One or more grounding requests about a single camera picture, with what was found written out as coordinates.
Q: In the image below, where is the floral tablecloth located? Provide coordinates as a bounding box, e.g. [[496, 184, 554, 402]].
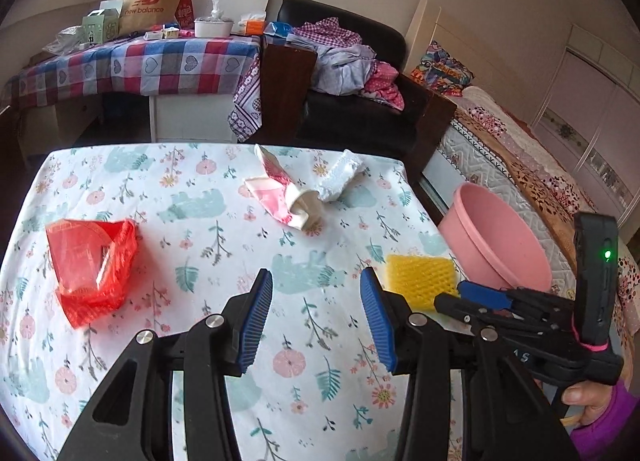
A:
[[0, 141, 481, 461]]

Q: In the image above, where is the grey garment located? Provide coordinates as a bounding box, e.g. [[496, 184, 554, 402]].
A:
[[312, 44, 378, 94]]

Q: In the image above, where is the plaid tablecloth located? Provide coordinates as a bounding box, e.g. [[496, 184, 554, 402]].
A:
[[2, 34, 263, 109]]

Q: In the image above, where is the white plastic bag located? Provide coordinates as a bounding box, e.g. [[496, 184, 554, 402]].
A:
[[42, 25, 86, 56]]

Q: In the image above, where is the black armchair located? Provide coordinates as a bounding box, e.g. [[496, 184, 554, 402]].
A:
[[276, 0, 458, 162]]

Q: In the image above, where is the green paper box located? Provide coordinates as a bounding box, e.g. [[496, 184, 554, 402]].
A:
[[81, 0, 121, 45]]

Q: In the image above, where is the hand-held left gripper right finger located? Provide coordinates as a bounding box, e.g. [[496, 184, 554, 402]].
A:
[[360, 267, 581, 461]]

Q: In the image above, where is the person's right forearm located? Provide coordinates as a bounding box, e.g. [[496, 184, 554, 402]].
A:
[[570, 378, 640, 461]]

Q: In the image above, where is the cream bed headboard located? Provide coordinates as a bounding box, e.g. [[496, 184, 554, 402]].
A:
[[405, 0, 501, 92]]

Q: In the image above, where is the checked shirt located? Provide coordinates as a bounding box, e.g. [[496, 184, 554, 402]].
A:
[[292, 17, 363, 49]]

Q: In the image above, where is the pink dotted garment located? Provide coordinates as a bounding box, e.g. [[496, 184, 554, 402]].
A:
[[362, 61, 406, 111]]

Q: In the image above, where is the white wardrobe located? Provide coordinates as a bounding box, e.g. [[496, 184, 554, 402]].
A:
[[530, 24, 640, 222]]

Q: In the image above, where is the purple floral cloth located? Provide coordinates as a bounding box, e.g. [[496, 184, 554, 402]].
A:
[[227, 61, 263, 143]]

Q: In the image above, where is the red plastic bag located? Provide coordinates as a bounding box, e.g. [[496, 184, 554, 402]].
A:
[[45, 218, 140, 331]]

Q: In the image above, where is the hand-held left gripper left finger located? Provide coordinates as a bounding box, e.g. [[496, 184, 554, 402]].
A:
[[57, 268, 274, 461]]

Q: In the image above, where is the colourful printed pillow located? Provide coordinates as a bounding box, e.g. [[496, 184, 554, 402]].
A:
[[411, 40, 475, 98]]

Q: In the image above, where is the orange tissue box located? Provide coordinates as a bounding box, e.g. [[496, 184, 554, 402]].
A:
[[237, 12, 267, 35]]

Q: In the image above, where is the pink white wrapper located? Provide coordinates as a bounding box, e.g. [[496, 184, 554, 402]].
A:
[[243, 144, 301, 227]]

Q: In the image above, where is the person's right hand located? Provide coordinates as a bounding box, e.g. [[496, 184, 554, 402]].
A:
[[561, 381, 618, 429]]

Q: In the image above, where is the bed with floral quilt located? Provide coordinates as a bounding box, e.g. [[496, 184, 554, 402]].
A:
[[422, 86, 640, 322]]

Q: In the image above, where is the white cabinet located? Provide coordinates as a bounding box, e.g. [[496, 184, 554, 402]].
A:
[[150, 94, 238, 144]]

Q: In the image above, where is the white rectangular container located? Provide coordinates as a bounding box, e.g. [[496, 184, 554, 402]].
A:
[[193, 17, 235, 38]]

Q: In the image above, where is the blue packet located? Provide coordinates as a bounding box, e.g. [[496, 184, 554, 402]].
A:
[[263, 21, 296, 39]]

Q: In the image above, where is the yellow sponge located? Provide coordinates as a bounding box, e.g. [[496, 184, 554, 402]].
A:
[[385, 253, 458, 313]]

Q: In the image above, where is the dark wooden cabinet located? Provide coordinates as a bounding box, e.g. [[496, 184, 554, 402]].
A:
[[260, 36, 318, 144]]

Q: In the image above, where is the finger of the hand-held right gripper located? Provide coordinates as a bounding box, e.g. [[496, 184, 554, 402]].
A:
[[457, 280, 551, 314], [434, 292, 506, 337]]

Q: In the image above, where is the pink plastic bucket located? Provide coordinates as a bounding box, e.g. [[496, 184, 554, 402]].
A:
[[437, 182, 553, 292]]

